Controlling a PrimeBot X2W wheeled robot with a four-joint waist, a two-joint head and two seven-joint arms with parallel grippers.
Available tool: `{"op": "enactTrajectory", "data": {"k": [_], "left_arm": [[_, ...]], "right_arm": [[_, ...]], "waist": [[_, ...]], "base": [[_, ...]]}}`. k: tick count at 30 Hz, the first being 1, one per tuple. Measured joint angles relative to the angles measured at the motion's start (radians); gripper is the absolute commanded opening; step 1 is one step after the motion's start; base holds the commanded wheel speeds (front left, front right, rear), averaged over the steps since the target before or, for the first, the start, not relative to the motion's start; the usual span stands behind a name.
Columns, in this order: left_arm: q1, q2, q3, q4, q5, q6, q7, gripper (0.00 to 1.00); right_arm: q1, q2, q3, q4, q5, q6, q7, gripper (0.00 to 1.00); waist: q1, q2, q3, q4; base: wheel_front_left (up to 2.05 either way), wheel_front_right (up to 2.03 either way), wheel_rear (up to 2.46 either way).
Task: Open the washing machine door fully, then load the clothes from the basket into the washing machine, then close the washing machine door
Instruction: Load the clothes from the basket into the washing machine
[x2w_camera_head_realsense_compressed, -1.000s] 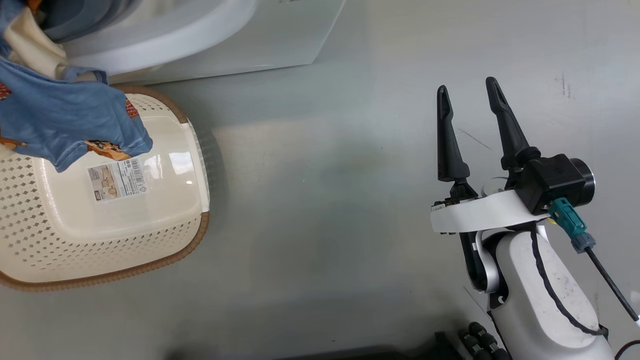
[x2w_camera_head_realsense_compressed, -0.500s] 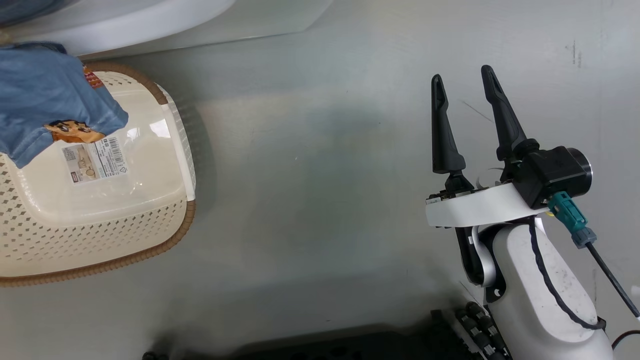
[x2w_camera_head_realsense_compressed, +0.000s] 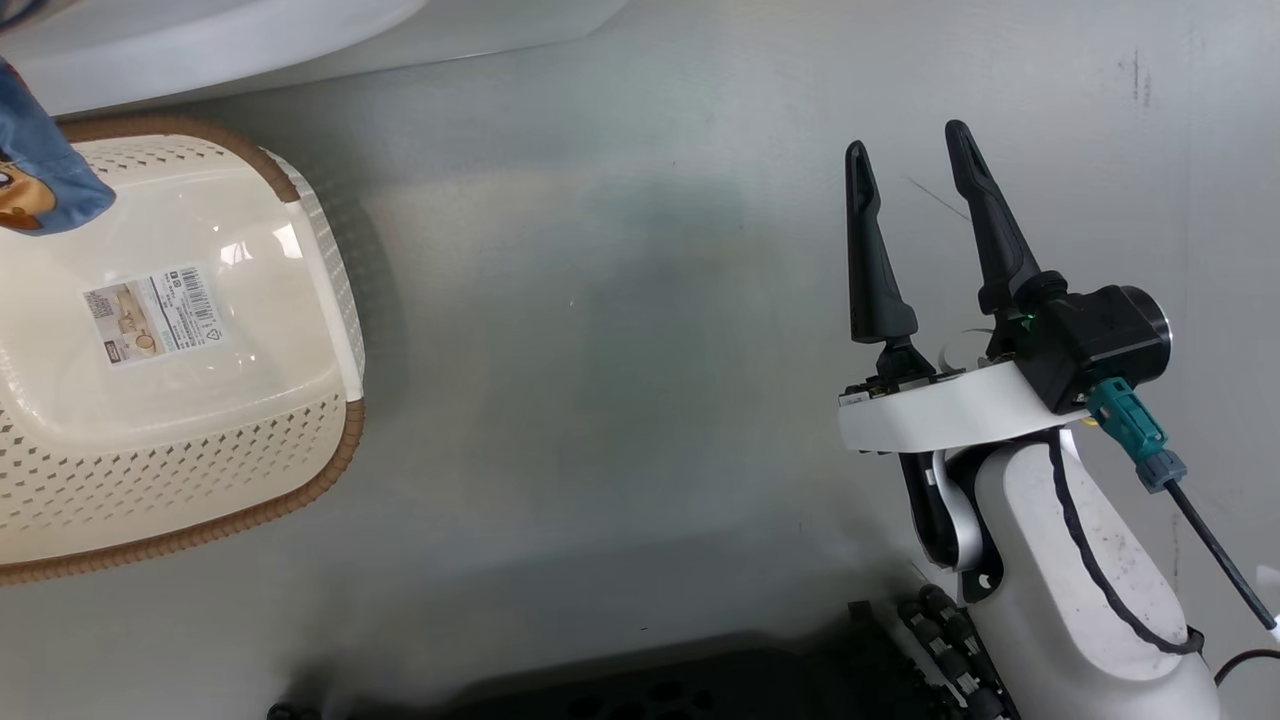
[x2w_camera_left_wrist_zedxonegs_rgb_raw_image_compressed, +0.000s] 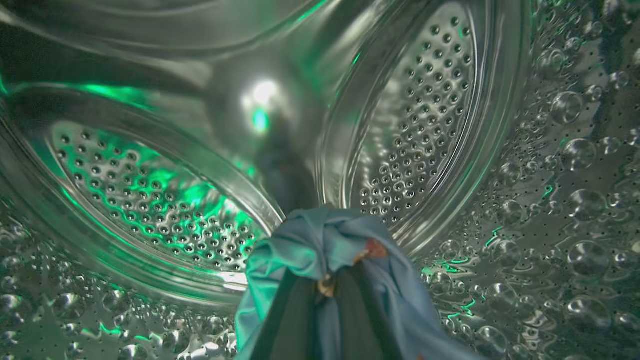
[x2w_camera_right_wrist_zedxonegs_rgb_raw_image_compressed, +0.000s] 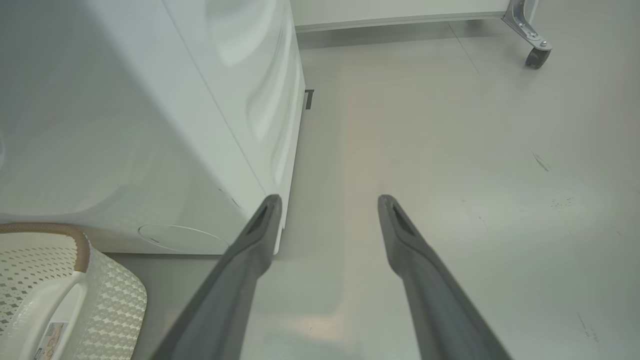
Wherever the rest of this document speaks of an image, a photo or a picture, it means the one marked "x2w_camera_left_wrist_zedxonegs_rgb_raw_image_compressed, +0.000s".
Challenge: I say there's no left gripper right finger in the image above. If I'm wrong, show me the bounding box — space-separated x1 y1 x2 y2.
342 265 404 360

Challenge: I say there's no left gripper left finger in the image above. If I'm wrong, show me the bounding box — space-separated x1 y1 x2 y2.
250 273 321 360

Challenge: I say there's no blue garment with cream lining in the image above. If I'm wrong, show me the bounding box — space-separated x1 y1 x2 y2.
235 206 488 360

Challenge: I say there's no white front-load washing machine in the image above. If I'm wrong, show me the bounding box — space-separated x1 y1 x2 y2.
0 0 640 360

